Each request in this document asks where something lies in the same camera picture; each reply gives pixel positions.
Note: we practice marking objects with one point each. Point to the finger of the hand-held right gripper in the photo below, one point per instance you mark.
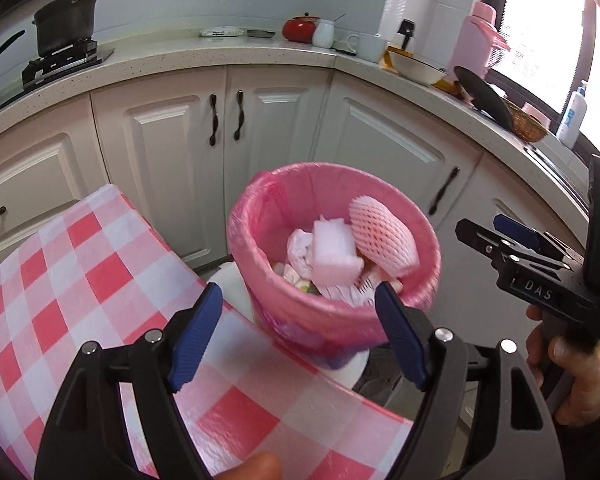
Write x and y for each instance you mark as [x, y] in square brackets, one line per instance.
[480, 239]
[517, 230]

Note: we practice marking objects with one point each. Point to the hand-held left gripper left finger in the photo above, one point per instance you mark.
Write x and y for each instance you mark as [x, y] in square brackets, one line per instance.
[197, 340]

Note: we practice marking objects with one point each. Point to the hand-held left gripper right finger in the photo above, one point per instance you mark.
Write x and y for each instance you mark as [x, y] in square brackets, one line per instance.
[400, 340]

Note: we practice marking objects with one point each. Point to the white printed paper bag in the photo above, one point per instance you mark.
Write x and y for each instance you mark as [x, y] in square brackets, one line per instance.
[350, 292]

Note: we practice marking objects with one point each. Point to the oval pink foam fruit net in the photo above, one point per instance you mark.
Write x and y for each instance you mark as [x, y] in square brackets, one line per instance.
[380, 235]

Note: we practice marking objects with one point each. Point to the small white foam block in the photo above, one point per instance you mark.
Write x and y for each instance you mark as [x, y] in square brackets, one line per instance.
[335, 255]

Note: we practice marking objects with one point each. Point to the white plastic bag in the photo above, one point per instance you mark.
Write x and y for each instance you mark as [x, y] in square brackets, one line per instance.
[300, 252]

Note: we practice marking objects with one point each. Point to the pink-lined trash bin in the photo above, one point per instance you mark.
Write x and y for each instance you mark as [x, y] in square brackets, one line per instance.
[290, 200]

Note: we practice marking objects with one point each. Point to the person's right hand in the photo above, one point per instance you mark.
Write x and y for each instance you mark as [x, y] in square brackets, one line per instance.
[580, 380]

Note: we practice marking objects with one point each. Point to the person's left hand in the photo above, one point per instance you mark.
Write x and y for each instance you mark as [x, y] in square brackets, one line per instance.
[250, 470]

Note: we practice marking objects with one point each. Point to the wicker basket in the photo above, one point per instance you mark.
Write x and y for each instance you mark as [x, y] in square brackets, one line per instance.
[530, 125]

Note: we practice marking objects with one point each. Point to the white and blue bottle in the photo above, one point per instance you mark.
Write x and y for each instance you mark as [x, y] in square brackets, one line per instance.
[571, 120]

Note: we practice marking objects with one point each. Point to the red checked tablecloth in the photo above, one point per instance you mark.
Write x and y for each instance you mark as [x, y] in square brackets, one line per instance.
[80, 285]

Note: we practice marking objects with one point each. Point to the black pan lid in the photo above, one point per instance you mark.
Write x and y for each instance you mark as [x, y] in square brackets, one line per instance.
[485, 97]

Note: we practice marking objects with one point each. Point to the white bowl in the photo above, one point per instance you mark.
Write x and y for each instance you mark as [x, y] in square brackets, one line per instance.
[420, 70]

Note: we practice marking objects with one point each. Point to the pink thermos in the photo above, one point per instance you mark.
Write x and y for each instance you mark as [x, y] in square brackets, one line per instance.
[480, 45]

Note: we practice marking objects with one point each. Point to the window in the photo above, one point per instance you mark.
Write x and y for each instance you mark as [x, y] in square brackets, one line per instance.
[545, 35]

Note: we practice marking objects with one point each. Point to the white kitchen base cabinet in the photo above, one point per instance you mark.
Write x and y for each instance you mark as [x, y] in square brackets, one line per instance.
[170, 125]

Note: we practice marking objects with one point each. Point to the black kitchen tool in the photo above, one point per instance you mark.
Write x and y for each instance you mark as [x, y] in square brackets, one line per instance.
[406, 34]

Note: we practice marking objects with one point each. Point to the white mug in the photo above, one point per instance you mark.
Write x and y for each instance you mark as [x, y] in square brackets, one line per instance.
[370, 47]

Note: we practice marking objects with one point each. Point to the white jar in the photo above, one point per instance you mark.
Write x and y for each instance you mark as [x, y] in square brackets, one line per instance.
[324, 35]

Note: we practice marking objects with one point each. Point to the red lidded pot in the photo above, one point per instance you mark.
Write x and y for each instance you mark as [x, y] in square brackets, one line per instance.
[300, 29]

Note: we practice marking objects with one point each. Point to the shallow green dish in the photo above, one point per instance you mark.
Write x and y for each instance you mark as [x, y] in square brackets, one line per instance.
[260, 34]

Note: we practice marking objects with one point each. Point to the black gas stove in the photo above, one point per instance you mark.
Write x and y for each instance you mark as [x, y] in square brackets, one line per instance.
[55, 66]

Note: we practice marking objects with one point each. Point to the white packet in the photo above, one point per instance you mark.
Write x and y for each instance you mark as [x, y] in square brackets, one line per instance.
[222, 32]

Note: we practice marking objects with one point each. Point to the black lidded pot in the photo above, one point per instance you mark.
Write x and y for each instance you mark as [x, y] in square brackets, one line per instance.
[65, 25]

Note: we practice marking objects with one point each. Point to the black frying pan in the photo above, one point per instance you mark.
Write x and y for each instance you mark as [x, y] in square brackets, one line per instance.
[0, 52]

